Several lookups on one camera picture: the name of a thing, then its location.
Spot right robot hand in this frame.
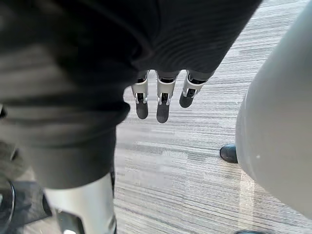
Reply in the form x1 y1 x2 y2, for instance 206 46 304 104
0 0 263 234

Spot dark right robot foot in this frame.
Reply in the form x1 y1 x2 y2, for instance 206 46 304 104
219 143 239 164

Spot dark robot foot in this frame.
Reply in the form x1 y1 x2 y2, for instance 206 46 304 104
233 229 263 234
219 143 239 164

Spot dark left robot foot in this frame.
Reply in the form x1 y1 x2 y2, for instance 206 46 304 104
233 229 263 234

